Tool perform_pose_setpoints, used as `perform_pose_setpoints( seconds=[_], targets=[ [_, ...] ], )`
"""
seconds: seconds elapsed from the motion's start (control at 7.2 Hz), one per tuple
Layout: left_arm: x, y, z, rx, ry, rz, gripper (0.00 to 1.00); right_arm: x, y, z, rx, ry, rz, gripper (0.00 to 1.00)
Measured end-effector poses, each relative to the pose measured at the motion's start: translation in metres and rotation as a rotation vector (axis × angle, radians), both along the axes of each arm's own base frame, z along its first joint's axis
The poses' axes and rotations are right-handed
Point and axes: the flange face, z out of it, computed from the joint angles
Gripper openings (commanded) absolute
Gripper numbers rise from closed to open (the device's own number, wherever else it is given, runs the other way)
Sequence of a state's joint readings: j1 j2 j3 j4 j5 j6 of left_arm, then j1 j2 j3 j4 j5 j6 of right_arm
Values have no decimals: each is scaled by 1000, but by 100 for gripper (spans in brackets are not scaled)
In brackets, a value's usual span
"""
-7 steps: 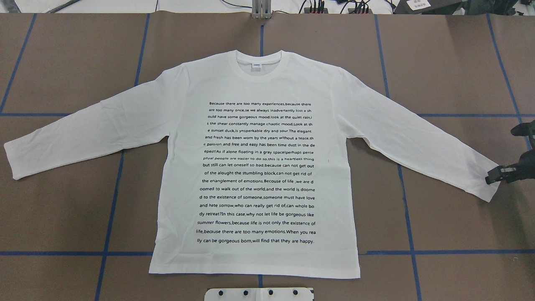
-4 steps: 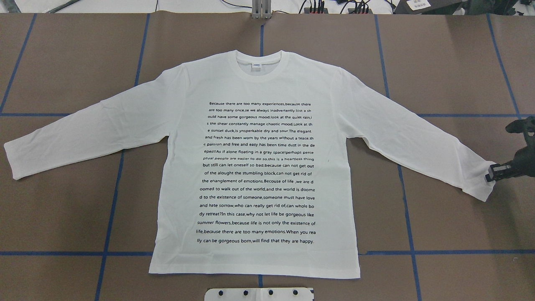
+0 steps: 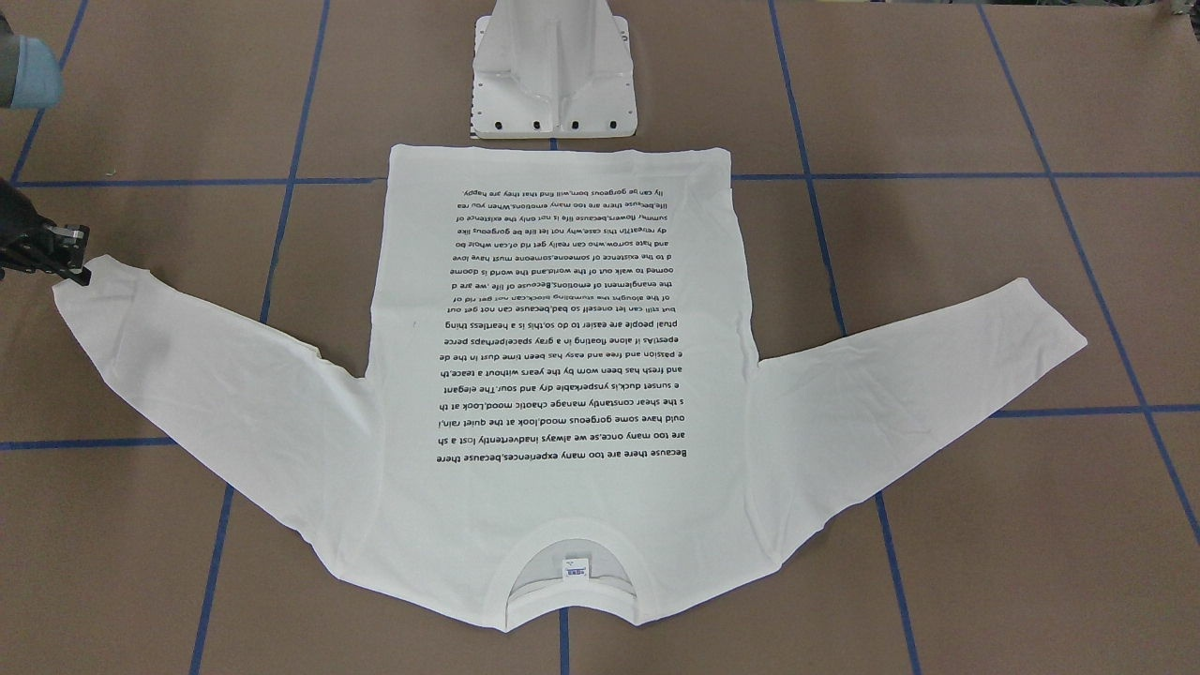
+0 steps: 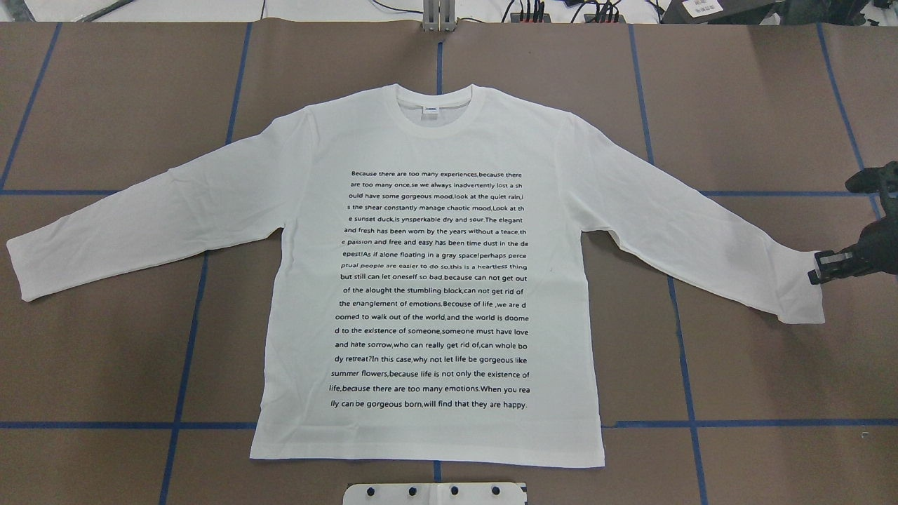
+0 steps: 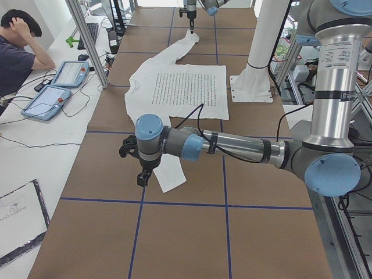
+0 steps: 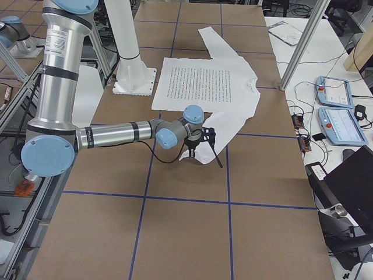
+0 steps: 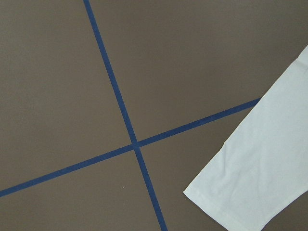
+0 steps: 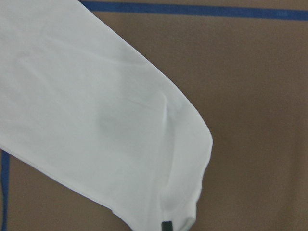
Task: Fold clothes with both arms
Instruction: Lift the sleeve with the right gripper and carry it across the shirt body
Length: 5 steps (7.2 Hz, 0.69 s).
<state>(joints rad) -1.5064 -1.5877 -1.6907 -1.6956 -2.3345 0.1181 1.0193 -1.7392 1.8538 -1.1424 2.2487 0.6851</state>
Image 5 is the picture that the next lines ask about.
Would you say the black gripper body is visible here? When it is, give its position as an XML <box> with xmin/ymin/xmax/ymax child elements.
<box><xmin>138</xmin><ymin>156</ymin><xmax>160</xmax><ymax>178</ymax></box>
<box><xmin>187</xmin><ymin>10</ymin><xmax>196</xmax><ymax>20</ymax></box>

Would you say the white long-sleeve printed shirt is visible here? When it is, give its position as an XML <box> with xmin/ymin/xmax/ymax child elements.
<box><xmin>124</xmin><ymin>31</ymin><xmax>229</xmax><ymax>192</ymax></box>

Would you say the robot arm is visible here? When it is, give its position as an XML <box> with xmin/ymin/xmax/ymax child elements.
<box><xmin>133</xmin><ymin>2</ymin><xmax>310</xmax><ymax>208</ymax></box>
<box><xmin>179</xmin><ymin>0</ymin><xmax>229</xmax><ymax>33</ymax></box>

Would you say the black keyboard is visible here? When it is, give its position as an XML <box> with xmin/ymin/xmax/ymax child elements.
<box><xmin>77</xmin><ymin>22</ymin><xmax>100</xmax><ymax>51</ymax></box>

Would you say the black computer mouse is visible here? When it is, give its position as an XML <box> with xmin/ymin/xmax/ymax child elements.
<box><xmin>77</xmin><ymin>54</ymin><xmax>89</xmax><ymax>61</ymax></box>

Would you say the lower blue teach pendant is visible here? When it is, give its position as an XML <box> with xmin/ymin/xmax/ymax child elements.
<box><xmin>21</xmin><ymin>85</ymin><xmax>71</xmax><ymax>121</ymax></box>

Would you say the blue teach pendant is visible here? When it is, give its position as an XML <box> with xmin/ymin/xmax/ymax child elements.
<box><xmin>21</xmin><ymin>85</ymin><xmax>71</xmax><ymax>121</ymax></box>
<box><xmin>51</xmin><ymin>61</ymin><xmax>90</xmax><ymax>88</ymax></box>

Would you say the upper blue teach pendant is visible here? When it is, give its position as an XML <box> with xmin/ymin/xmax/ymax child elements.
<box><xmin>51</xmin><ymin>61</ymin><xmax>90</xmax><ymax>88</ymax></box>

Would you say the green plastic tool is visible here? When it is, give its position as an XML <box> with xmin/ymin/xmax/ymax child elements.
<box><xmin>65</xmin><ymin>36</ymin><xmax>80</xmax><ymax>48</ymax></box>

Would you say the white paper in sleeve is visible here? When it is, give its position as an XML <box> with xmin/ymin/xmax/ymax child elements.
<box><xmin>1</xmin><ymin>179</ymin><xmax>50</xmax><ymax>267</ymax></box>

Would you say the white plastic chair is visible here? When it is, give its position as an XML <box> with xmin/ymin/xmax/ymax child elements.
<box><xmin>283</xmin><ymin>105</ymin><xmax>313</xmax><ymax>129</ymax></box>

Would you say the seated person in dark shirt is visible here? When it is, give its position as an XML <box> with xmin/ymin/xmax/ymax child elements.
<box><xmin>0</xmin><ymin>9</ymin><xmax>56</xmax><ymax>117</ymax></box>

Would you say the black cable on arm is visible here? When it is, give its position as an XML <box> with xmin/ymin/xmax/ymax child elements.
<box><xmin>170</xmin><ymin>103</ymin><xmax>314</xmax><ymax>156</ymax></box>

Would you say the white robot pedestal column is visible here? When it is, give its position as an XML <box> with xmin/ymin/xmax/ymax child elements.
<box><xmin>230</xmin><ymin>0</ymin><xmax>291</xmax><ymax>103</ymax></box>

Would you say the aluminium frame post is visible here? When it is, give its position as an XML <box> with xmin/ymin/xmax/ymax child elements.
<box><xmin>65</xmin><ymin>0</ymin><xmax>108</xmax><ymax>89</ymax></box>

